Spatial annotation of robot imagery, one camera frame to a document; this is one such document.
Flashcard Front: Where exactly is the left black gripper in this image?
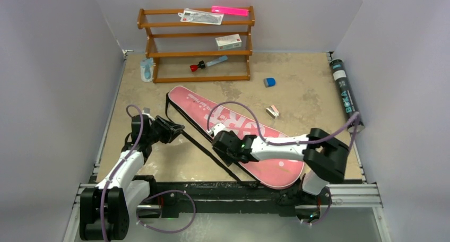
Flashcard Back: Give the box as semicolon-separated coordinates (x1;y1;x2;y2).
145;116;183;145

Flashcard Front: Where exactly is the pink racket cover bag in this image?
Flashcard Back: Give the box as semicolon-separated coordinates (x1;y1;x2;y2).
166;86;304;189

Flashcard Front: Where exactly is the black shuttlecock tube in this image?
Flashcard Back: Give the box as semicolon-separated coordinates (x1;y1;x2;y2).
329;59;359;119

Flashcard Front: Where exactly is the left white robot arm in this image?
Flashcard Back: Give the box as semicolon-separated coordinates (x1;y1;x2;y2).
79;114;185;241

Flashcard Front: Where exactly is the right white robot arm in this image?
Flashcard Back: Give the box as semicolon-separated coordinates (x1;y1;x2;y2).
208;124;350;203

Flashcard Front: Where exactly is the white pink small clip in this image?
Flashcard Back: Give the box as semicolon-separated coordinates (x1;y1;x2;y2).
266;105;280;118

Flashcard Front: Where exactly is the light blue packaged item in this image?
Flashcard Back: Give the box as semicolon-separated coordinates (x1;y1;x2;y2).
140;58;154;82

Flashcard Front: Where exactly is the blue grey eraser block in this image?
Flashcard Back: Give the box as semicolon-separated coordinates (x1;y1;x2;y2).
263;77;276;88

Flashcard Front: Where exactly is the light blue glue stick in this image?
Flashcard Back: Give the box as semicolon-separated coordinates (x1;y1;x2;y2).
205;56;228;67

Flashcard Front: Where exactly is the wooden three-tier shelf rack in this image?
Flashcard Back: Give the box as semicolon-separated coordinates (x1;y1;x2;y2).
137;6;255;83

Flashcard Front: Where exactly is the white red small box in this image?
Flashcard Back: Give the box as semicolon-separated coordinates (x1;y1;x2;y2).
215;34;242;50

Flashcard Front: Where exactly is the clear plastic blister package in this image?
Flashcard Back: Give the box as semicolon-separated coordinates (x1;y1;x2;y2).
178;8;224;25

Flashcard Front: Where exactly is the pink flat ruler package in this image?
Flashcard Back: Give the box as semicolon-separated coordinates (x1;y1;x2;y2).
211;6;249;16

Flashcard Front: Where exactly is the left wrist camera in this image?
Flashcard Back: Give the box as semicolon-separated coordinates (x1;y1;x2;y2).
142;108;154;121

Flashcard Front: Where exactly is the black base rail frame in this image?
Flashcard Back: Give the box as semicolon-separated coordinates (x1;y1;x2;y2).
72;178;382;220

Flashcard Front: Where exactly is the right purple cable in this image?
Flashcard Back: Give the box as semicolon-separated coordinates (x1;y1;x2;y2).
206;101;361;227

